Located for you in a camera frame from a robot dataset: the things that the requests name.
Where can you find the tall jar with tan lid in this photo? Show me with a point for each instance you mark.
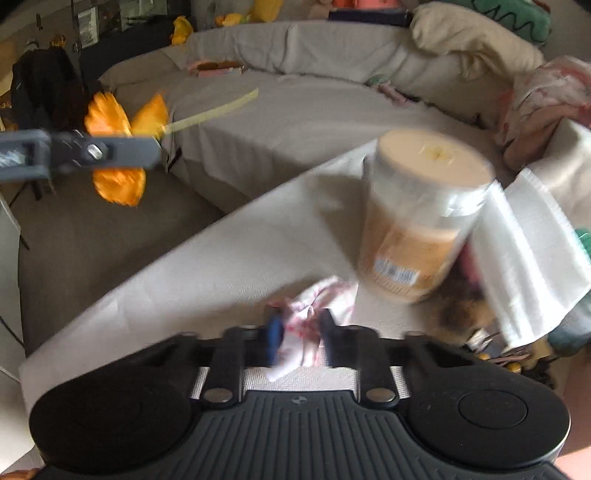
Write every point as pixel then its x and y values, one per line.
pixel 425 193

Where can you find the pink floral small cloth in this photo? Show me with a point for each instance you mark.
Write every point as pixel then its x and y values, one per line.
pixel 301 344

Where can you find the brown furry toy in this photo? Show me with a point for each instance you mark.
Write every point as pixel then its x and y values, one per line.
pixel 457 309

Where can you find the black jacket on stand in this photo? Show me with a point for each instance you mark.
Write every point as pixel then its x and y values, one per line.
pixel 47 93

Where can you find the yellow plush toy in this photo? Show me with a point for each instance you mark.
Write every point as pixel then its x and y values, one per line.
pixel 181 32

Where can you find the cream blanket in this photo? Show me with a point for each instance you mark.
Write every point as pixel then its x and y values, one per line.
pixel 482 45

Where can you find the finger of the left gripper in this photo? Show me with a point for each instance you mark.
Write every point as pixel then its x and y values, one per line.
pixel 76 151

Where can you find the white folded towel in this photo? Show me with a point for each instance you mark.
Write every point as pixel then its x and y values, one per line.
pixel 531 265

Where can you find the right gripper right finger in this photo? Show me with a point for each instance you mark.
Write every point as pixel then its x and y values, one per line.
pixel 329 332

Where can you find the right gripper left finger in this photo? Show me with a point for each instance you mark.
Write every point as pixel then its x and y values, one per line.
pixel 273 335

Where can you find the green plush cushion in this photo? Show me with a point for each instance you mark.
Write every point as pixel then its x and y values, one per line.
pixel 526 19

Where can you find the floral pink blanket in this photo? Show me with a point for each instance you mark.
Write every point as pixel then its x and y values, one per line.
pixel 531 111

